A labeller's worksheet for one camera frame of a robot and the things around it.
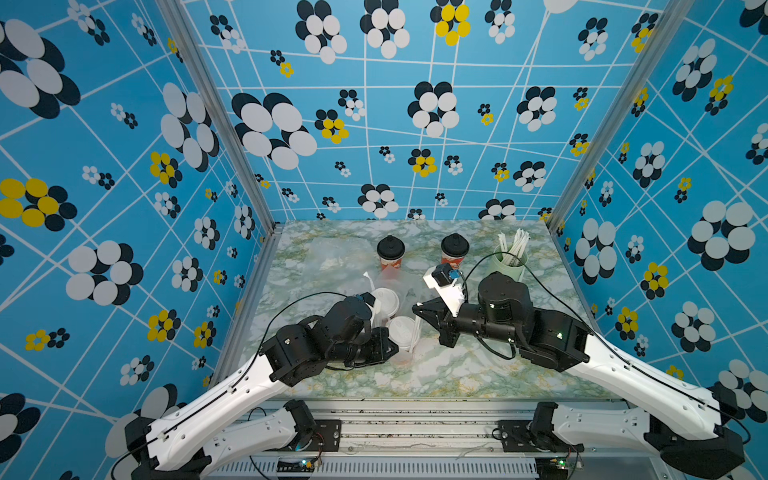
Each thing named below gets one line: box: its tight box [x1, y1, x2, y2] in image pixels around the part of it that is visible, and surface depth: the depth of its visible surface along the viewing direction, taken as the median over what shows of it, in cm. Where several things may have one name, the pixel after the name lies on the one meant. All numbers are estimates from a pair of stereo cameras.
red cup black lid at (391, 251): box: [376, 234, 406, 271], surface depth 93 cm
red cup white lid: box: [372, 287, 399, 327], surface depth 81 cm
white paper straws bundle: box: [498, 228, 531, 266], surface depth 96 cm
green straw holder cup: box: [490, 249, 529, 283], surface depth 96 cm
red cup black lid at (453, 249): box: [440, 233, 470, 270], surface depth 93 cm
